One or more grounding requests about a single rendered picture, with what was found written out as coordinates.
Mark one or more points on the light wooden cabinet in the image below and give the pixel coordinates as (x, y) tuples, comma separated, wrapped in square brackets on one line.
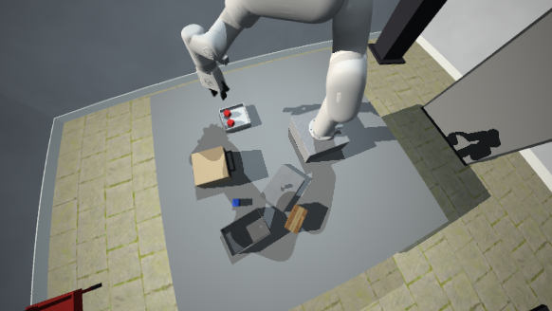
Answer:
[(212, 167)]

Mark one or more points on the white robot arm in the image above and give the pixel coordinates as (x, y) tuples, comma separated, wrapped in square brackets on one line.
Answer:
[(347, 72)]

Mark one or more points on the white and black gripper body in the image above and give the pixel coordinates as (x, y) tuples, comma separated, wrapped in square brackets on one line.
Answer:
[(212, 79)]

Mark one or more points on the brown cardboard box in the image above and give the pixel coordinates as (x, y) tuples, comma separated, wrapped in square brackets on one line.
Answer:
[(295, 218)]

